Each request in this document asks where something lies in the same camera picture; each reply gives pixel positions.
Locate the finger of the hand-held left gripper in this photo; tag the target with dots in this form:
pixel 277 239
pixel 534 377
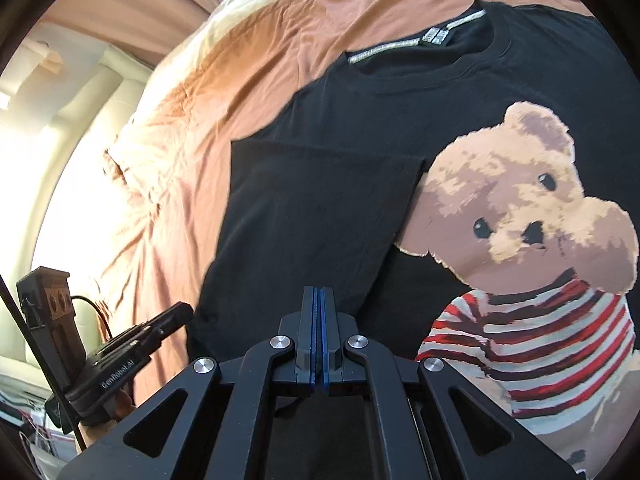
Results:
pixel 170 317

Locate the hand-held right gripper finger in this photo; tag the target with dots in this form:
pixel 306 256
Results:
pixel 315 340
pixel 324 340

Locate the black bear print t-shirt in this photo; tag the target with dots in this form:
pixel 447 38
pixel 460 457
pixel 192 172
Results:
pixel 325 160

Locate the person's left hand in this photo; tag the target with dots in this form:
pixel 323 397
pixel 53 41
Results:
pixel 122 402

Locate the orange bed sheet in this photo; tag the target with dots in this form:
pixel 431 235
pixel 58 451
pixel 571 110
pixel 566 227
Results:
pixel 200 110

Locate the white furniture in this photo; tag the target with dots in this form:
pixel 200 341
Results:
pixel 90 110

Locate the peach curtain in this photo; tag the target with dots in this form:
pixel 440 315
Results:
pixel 125 10

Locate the cream blanket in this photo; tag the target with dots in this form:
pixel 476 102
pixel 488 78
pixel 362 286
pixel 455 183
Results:
pixel 260 0

